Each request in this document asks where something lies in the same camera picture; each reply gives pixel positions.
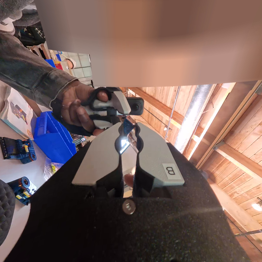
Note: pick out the silver ventilation duct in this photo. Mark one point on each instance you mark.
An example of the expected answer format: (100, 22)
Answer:
(194, 114)

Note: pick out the blue brick model with base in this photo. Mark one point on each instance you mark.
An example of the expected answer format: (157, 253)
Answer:
(18, 149)

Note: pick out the dark blue brick piece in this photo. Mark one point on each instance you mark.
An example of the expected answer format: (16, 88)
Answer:
(128, 127)

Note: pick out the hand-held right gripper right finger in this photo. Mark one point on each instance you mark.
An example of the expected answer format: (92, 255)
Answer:
(155, 155)

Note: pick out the thick white instruction booklet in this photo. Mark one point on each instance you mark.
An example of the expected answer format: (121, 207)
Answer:
(16, 114)

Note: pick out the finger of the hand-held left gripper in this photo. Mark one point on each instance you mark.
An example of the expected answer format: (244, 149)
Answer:
(124, 145)

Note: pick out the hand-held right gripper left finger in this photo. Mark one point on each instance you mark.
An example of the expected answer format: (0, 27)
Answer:
(98, 159)

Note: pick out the blue storage bin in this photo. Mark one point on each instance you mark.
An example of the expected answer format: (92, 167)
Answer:
(55, 139)

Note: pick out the person's right hand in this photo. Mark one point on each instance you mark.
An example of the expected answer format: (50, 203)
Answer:
(129, 180)

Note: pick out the black quilted pad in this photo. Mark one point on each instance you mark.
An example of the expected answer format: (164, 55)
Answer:
(6, 210)

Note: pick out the clear plastic bag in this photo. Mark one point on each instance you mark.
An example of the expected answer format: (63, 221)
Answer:
(53, 167)

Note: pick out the person's grey denim jacket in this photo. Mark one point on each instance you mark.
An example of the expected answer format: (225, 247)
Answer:
(18, 10)

